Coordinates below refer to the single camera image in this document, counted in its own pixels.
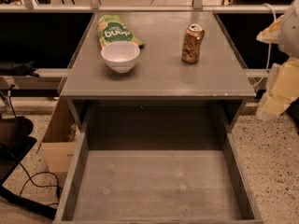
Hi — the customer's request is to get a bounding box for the grey cabinet with top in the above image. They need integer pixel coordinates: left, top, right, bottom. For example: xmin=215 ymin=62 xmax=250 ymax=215
xmin=61 ymin=11 xmax=255 ymax=123

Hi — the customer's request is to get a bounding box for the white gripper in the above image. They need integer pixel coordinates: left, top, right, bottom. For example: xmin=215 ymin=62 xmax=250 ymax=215
xmin=256 ymin=0 xmax=299 ymax=121

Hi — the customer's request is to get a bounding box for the green chip bag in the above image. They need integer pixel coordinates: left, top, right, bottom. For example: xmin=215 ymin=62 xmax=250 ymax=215
xmin=96 ymin=15 xmax=145 ymax=49

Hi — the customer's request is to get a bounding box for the black chair base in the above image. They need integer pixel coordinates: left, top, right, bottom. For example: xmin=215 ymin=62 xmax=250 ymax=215
xmin=0 ymin=116 xmax=56 ymax=220

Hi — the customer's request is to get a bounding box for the white bowl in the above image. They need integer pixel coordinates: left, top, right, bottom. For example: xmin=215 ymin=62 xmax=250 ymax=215
xmin=101 ymin=41 xmax=140 ymax=73

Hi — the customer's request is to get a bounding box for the open grey top drawer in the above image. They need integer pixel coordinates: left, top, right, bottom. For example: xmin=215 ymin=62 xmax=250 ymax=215
xmin=53 ymin=105 xmax=263 ymax=224

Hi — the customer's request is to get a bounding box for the black floor cable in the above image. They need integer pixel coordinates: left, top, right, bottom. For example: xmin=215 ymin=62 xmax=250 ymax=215
xmin=18 ymin=161 xmax=64 ymax=207

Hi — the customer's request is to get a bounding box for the black cloth on ledge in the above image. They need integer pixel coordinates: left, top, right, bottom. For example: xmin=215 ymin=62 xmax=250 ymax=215
xmin=0 ymin=61 xmax=39 ymax=77

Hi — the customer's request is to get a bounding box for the cardboard box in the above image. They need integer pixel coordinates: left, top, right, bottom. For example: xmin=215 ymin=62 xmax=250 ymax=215
xmin=41 ymin=99 xmax=77 ymax=173

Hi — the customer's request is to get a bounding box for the orange soda can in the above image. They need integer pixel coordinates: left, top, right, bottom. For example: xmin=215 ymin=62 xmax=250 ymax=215
xmin=181 ymin=23 xmax=205 ymax=63

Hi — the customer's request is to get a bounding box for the white hanging cable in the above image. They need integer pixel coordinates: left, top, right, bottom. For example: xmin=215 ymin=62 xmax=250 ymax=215
xmin=250 ymin=2 xmax=278 ymax=89

